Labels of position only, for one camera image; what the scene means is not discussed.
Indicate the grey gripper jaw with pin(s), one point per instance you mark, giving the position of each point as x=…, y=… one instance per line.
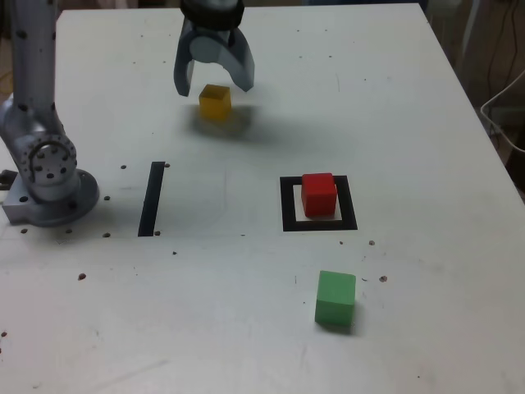
x=182, y=70
x=229, y=55

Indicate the yellow cube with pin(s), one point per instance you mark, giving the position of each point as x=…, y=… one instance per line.
x=214, y=104

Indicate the red cube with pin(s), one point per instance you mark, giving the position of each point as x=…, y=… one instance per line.
x=319, y=197

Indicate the green cube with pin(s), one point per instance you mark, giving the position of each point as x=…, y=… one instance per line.
x=334, y=303

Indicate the black tape square outline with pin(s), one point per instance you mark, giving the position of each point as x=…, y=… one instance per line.
x=287, y=205

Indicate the black tape strip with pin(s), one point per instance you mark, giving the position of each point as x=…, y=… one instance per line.
x=149, y=205

